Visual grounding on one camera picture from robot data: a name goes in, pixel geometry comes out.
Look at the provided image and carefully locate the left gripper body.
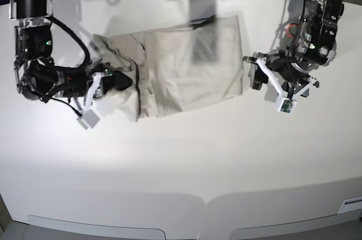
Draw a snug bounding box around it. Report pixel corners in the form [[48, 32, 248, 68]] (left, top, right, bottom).
[[243, 51, 320, 97]]

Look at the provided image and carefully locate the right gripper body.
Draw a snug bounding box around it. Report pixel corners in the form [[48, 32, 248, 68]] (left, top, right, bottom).
[[53, 66, 113, 105]]

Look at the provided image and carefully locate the beige T-shirt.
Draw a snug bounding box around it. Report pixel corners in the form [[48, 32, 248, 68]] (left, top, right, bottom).
[[92, 16, 244, 122]]

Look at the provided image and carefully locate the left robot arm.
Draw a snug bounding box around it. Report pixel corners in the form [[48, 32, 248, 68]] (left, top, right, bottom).
[[245, 0, 344, 99]]

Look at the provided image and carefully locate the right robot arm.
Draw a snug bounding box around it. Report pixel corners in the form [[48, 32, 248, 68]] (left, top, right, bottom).
[[10, 0, 133, 109]]

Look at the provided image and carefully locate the white label sticker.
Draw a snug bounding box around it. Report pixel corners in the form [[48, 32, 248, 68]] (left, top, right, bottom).
[[338, 197, 362, 214]]

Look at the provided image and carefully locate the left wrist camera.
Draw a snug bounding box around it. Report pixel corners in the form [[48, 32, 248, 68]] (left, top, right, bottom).
[[274, 95, 298, 114]]

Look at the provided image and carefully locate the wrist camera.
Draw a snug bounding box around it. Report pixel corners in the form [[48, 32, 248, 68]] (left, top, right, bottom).
[[274, 95, 298, 114], [77, 110, 100, 130]]

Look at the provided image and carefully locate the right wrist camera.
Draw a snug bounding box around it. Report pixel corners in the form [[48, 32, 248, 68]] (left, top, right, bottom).
[[77, 110, 100, 130]]

